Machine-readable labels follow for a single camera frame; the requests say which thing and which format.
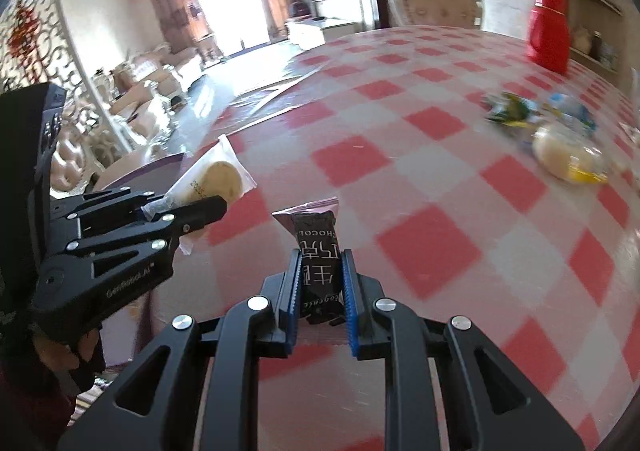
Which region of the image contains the dark chocolate snack packet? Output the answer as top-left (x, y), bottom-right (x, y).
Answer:
top-left (271, 198), bottom-right (346, 327)

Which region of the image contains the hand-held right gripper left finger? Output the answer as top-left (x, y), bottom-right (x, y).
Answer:
top-left (57, 248), bottom-right (306, 451)

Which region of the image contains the corner wall shelf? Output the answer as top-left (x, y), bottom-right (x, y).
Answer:
top-left (565, 0), bottom-right (626, 76)

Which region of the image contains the purple chair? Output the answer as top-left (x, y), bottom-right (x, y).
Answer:
top-left (92, 153), bottom-right (186, 192)

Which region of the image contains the blue white snack packet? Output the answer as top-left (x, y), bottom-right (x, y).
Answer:
top-left (542, 92), bottom-right (598, 132)

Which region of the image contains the beige armchair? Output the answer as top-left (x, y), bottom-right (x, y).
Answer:
top-left (50, 128), bottom-right (131, 194)

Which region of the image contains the patterned floor rug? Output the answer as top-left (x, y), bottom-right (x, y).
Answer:
top-left (72, 373), bottom-right (118, 414)

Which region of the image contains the red thermos jug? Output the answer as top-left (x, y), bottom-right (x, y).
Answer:
top-left (526, 0), bottom-right (571, 76)

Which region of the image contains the beige sofa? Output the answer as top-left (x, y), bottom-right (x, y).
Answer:
top-left (107, 43), bottom-right (206, 142)

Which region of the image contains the white lattice room divider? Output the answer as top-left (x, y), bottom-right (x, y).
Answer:
top-left (0, 0), bottom-right (131, 156)

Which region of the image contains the red checkered tablecloth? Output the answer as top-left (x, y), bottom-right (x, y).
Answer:
top-left (105, 23), bottom-right (640, 451)

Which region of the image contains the white yellow snack packet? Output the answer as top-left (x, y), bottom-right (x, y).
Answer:
top-left (531, 123), bottom-right (611, 186)

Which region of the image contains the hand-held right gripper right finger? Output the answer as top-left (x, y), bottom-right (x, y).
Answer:
top-left (340, 251), bottom-right (586, 451)

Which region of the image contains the dark green snack packet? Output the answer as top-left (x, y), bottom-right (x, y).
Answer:
top-left (481, 92), bottom-right (543, 128)

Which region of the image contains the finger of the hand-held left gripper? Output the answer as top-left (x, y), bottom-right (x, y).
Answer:
top-left (65, 196), bottom-right (228, 257)
top-left (50, 187), bottom-right (173, 232)

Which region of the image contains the person's left hand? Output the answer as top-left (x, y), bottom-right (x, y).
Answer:
top-left (35, 323), bottom-right (107, 382)

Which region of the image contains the round pastry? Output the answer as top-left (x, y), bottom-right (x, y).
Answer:
top-left (142, 135), bottom-right (257, 256)

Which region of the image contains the white television cabinet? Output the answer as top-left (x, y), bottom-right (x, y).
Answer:
top-left (285, 17), bottom-right (361, 52)

